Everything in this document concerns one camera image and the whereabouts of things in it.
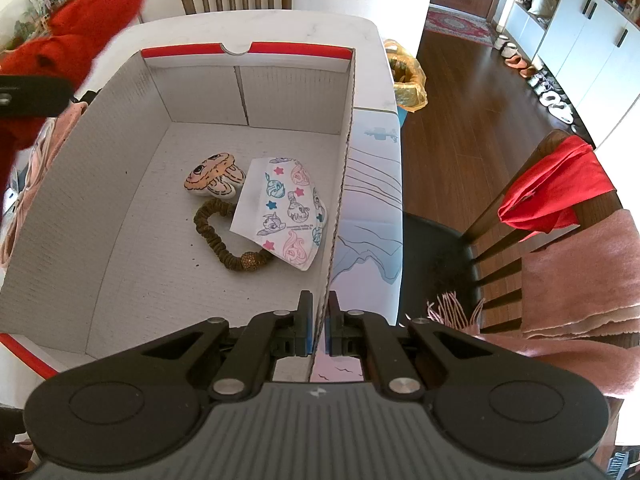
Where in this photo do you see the white cardboard box red rim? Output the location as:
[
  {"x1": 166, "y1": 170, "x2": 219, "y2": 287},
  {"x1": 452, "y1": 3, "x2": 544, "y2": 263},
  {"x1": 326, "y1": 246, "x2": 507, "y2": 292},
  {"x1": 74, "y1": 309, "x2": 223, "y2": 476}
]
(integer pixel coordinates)
[{"x1": 0, "y1": 42, "x2": 357, "y2": 381}]

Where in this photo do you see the red patterned rug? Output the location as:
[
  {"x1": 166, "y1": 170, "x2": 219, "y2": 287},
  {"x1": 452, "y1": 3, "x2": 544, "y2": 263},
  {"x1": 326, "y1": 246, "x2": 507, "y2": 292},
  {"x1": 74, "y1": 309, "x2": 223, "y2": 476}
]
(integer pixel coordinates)
[{"x1": 425, "y1": 5, "x2": 496, "y2": 46}]

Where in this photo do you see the brown hair scrunchie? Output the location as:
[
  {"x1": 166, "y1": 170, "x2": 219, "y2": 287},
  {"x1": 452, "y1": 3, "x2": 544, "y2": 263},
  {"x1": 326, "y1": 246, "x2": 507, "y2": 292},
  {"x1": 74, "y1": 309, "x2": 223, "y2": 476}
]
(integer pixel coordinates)
[{"x1": 192, "y1": 197, "x2": 275, "y2": 272}]

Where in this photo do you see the yellow plastic bag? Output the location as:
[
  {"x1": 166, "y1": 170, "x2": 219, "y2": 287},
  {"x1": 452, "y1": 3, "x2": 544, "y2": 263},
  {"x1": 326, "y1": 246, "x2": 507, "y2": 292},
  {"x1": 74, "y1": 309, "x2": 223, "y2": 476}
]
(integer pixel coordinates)
[{"x1": 382, "y1": 39, "x2": 430, "y2": 112}]

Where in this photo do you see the cartoon doll keychain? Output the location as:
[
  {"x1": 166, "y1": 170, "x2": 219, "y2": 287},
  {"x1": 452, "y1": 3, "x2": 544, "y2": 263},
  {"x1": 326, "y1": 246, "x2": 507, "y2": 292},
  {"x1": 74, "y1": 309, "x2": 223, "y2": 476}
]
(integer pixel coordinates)
[{"x1": 184, "y1": 152, "x2": 247, "y2": 201}]

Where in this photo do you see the red cloth on chair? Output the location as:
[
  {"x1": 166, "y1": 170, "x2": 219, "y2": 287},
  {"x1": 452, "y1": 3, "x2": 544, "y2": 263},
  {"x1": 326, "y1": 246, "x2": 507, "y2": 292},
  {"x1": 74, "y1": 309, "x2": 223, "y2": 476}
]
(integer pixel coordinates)
[{"x1": 497, "y1": 135, "x2": 617, "y2": 233}]

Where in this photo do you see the pink garment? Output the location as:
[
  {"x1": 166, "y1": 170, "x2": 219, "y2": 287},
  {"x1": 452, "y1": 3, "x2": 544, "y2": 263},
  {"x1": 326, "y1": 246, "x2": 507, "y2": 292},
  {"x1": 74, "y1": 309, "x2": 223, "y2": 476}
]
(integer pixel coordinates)
[{"x1": 0, "y1": 101, "x2": 90, "y2": 267}]

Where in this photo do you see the white tall cabinet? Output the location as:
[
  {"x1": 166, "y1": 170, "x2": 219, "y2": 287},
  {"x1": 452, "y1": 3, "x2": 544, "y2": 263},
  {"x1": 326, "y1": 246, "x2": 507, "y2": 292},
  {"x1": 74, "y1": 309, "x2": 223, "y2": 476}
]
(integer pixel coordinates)
[{"x1": 502, "y1": 0, "x2": 640, "y2": 146}]

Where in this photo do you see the dark wooden chair black seat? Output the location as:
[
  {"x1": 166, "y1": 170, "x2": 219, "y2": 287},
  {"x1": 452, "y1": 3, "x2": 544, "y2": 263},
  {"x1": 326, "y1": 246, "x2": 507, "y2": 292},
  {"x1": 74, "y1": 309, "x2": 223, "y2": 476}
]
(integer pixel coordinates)
[{"x1": 402, "y1": 130, "x2": 626, "y2": 346}]

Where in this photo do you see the printed table mat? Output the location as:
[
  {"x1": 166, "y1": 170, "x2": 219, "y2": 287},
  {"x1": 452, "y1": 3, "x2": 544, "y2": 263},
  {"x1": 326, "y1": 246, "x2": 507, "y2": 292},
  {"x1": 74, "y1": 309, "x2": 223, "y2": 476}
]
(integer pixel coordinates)
[{"x1": 320, "y1": 107, "x2": 405, "y2": 383}]

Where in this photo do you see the row of shoes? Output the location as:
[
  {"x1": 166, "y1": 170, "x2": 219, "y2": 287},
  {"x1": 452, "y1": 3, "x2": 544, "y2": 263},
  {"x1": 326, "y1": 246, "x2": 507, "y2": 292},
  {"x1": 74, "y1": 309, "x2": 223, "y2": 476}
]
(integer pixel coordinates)
[{"x1": 492, "y1": 32, "x2": 576, "y2": 126}]

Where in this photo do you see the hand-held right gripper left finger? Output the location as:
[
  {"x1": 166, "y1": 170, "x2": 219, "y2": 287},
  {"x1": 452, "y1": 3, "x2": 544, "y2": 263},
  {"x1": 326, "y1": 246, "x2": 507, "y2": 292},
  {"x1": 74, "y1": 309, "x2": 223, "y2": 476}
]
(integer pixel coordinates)
[{"x1": 142, "y1": 290, "x2": 315, "y2": 402}]

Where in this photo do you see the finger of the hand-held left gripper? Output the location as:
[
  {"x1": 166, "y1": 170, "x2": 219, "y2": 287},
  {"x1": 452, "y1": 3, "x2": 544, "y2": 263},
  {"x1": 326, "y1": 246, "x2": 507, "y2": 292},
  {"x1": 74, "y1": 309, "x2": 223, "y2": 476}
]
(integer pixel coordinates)
[{"x1": 0, "y1": 75, "x2": 73, "y2": 118}]

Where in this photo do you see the pink fringed scarf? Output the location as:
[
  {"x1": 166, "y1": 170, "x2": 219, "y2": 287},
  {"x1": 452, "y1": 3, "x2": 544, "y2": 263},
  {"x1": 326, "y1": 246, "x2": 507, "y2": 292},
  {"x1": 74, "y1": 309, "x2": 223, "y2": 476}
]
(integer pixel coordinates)
[{"x1": 427, "y1": 207, "x2": 640, "y2": 398}]

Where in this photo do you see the printed face mask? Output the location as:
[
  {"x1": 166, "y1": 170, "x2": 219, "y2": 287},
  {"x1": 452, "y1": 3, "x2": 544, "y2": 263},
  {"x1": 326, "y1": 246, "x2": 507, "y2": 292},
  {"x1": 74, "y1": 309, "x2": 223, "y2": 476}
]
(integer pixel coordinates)
[{"x1": 230, "y1": 156, "x2": 328, "y2": 270}]

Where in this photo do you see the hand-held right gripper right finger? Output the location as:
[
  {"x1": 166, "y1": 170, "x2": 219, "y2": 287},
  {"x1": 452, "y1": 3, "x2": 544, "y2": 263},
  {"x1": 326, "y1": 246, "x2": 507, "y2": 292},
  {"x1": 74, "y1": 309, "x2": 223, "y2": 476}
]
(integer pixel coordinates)
[{"x1": 325, "y1": 290, "x2": 497, "y2": 402}]

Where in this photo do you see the red cloth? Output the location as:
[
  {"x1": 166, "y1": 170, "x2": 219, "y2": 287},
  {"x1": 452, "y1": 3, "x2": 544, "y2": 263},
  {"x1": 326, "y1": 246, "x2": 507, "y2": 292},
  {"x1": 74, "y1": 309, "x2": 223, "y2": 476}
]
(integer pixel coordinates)
[
  {"x1": 0, "y1": 0, "x2": 158, "y2": 191},
  {"x1": 497, "y1": 135, "x2": 617, "y2": 233}
]

